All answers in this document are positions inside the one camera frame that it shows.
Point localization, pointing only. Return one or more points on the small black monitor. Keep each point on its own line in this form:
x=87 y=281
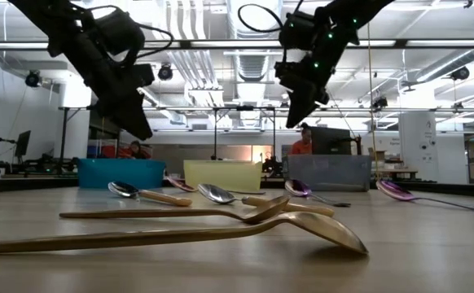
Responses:
x=22 y=143

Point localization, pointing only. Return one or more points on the black ceiling spotlight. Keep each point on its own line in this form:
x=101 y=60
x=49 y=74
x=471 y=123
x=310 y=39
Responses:
x=33 y=79
x=379 y=102
x=165 y=73
x=460 y=73

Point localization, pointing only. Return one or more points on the red storage bin rack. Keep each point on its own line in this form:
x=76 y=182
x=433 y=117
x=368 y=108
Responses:
x=106 y=151

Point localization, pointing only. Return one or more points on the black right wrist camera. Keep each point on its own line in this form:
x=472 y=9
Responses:
x=300 y=32

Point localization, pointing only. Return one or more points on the black aluminium table frame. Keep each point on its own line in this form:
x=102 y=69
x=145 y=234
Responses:
x=17 y=185

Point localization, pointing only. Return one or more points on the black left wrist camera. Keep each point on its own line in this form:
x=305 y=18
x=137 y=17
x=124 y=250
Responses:
x=119 y=30

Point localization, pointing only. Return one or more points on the ceiling light strip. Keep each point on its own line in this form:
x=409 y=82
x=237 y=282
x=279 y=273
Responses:
x=444 y=42
x=17 y=45
x=379 y=42

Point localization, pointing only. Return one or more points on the white ventilation duct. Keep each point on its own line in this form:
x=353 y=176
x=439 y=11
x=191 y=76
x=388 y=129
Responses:
x=176 y=118

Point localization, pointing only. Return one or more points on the grey plastic bin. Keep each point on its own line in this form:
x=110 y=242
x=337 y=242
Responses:
x=326 y=173

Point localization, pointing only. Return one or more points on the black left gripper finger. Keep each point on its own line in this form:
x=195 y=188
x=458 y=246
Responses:
x=139 y=114
x=117 y=114

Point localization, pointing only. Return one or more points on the white ceiling light fixture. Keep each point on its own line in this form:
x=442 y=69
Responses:
x=204 y=97

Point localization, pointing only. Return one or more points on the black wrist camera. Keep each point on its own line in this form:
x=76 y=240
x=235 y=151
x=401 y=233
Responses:
x=300 y=32
x=119 y=30

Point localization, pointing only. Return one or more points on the yellow plastic bin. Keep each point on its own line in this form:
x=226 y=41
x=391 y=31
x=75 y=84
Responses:
x=220 y=175

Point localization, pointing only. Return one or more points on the black overhead beam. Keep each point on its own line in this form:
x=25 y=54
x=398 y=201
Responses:
x=401 y=43

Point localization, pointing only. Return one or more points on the slender gold spoon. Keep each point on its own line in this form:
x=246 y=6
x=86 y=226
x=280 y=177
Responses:
x=139 y=213
x=326 y=228

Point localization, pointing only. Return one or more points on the blue plastic bin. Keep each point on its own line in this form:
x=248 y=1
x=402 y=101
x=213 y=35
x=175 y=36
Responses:
x=119 y=173

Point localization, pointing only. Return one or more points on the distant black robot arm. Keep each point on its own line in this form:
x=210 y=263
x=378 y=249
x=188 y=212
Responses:
x=271 y=166

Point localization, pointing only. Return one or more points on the wooden workbench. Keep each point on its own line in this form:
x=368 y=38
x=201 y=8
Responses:
x=396 y=171

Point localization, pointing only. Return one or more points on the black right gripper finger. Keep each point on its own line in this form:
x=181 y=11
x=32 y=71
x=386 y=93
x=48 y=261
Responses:
x=298 y=110
x=316 y=97

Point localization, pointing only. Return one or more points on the cardboard box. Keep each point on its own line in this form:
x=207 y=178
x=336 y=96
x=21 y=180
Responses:
x=379 y=155

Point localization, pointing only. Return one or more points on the silver ventilation duct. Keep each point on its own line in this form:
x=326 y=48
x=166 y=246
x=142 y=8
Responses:
x=448 y=65

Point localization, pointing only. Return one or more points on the person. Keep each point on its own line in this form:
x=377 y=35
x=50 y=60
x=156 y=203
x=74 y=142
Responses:
x=136 y=151
x=302 y=147

